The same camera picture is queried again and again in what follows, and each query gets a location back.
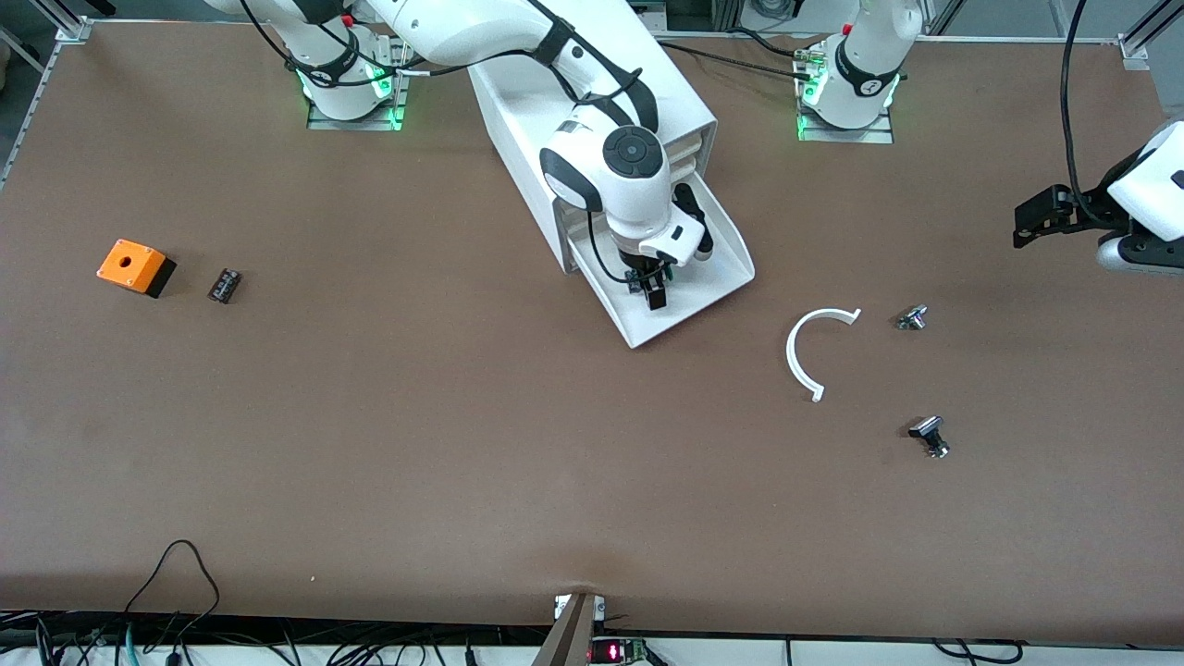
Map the white drawer tray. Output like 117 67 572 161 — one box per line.
572 171 756 350

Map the white drawer cabinet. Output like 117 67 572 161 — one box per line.
467 0 719 275

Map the lower small metal bolt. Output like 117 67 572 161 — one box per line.
907 415 952 460

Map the device with red display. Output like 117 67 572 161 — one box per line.
590 636 648 665

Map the orange box with black base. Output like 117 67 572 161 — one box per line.
96 239 177 299

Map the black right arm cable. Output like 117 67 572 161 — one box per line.
239 0 648 286

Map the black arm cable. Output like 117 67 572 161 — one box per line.
1061 0 1106 228
239 0 648 286

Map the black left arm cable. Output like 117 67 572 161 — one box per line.
1061 0 1106 228

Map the white C-shaped ring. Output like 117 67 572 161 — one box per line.
785 307 863 403

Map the aluminium table edge rail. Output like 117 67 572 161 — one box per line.
0 18 93 191
1117 0 1184 71

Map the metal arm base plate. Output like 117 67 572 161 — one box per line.
307 23 410 131
795 42 895 145

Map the black cable on table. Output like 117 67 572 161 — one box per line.
657 28 817 82

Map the grey camera bracket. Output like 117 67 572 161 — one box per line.
532 592 607 666

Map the black curved cable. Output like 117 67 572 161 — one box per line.
930 638 1026 665

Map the black looped cable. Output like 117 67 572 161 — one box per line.
123 540 221 639

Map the black cable bundle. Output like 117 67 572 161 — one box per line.
0 610 519 666

